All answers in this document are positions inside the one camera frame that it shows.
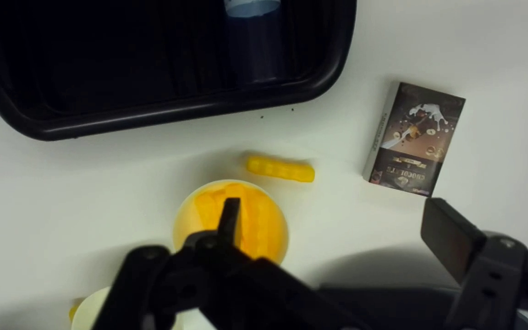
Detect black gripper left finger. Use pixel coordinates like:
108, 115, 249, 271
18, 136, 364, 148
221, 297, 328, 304
216, 198, 240, 244

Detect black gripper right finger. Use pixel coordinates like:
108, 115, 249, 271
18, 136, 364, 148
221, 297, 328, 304
419, 198, 485, 284

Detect yellow bowl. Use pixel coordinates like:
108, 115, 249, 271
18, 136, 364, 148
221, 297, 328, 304
172, 180, 289, 264

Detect cream bowl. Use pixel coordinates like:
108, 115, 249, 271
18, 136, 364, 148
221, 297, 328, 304
69, 286, 214, 330

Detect small dark card box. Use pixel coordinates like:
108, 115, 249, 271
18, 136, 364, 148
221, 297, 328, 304
362, 82, 465, 196

